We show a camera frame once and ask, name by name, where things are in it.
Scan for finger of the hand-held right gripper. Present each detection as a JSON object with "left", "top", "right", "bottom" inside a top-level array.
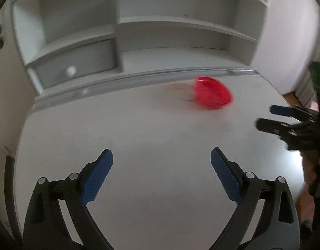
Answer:
[
  {"left": 270, "top": 105, "right": 318, "bottom": 119},
  {"left": 256, "top": 118, "right": 302, "bottom": 140}
]

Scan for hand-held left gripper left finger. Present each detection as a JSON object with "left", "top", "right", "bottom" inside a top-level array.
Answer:
[{"left": 23, "top": 148, "right": 116, "bottom": 250}]

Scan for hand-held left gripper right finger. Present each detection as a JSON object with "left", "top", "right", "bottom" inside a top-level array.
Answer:
[{"left": 210, "top": 147, "right": 301, "bottom": 250}]

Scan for person's right forearm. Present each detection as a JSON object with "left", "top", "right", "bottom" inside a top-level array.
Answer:
[{"left": 300, "top": 194, "right": 320, "bottom": 250}]

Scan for person's right hand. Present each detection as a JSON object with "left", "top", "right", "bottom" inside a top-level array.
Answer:
[{"left": 301, "top": 153, "right": 320, "bottom": 188}]

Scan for red plastic bowl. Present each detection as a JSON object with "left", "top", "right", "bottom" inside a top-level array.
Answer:
[{"left": 193, "top": 76, "right": 233, "bottom": 110}]

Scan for grey drawer with white knob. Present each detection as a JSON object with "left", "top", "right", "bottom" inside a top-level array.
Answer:
[{"left": 35, "top": 39, "right": 118, "bottom": 89}]

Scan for white shelf unit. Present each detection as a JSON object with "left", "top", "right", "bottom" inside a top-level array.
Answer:
[{"left": 11, "top": 0, "right": 270, "bottom": 95}]

